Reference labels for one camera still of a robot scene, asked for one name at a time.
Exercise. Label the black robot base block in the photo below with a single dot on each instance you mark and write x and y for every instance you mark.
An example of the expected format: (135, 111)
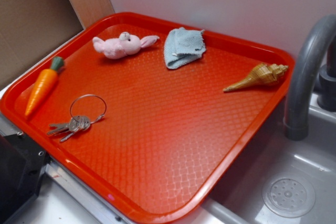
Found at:
(23, 164)

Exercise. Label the light blue folded cloth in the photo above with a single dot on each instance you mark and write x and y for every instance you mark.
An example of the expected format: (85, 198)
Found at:
(183, 46)

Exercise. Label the red plastic tray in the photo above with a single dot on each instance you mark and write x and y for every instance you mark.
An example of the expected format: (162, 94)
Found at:
(168, 135)

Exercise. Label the pink plush bunny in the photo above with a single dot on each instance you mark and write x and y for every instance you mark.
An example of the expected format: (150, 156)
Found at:
(125, 45)

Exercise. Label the tan spiral seashell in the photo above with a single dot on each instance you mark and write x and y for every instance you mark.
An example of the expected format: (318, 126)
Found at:
(260, 75)

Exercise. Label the orange toy carrot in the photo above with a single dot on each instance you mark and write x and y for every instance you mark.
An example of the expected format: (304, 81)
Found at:
(43, 86)

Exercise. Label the grey plastic sink basin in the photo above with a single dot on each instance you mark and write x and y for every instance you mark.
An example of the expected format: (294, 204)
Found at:
(237, 197)

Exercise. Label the grey curved faucet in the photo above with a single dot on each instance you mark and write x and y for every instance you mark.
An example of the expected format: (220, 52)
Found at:
(315, 66)

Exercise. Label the round sink drain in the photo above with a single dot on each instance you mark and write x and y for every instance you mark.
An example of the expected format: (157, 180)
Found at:
(288, 195)

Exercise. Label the brown cardboard panel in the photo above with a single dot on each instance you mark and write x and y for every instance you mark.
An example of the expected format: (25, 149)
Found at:
(31, 29)

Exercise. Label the silver keys on ring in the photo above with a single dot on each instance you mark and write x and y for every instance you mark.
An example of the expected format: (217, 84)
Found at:
(84, 111)

